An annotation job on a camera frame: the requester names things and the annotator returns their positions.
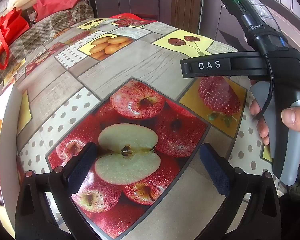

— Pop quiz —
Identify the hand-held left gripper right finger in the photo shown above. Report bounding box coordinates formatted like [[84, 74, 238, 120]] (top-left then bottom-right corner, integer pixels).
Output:
[[199, 143, 282, 240]]

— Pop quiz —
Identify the fruit print tablecloth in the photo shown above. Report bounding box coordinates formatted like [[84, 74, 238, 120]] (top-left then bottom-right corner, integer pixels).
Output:
[[0, 17, 290, 240]]

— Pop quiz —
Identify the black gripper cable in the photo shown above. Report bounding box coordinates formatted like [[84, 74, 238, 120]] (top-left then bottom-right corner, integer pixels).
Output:
[[252, 36, 274, 120]]

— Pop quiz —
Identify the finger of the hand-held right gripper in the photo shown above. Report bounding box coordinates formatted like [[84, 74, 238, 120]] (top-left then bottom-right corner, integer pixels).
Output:
[[180, 58, 193, 79]]

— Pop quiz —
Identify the red tote bag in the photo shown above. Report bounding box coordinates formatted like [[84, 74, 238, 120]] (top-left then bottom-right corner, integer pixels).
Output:
[[0, 7, 32, 70]]

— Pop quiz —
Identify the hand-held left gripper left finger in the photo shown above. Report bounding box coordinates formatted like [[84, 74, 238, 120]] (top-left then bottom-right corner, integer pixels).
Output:
[[14, 142, 98, 240]]

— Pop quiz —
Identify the plaid cloth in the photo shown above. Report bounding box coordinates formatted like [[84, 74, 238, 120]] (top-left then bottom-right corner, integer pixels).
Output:
[[0, 1, 95, 100]]

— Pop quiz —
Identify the red plastic bag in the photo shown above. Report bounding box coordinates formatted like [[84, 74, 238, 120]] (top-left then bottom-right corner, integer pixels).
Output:
[[109, 12, 158, 28]]

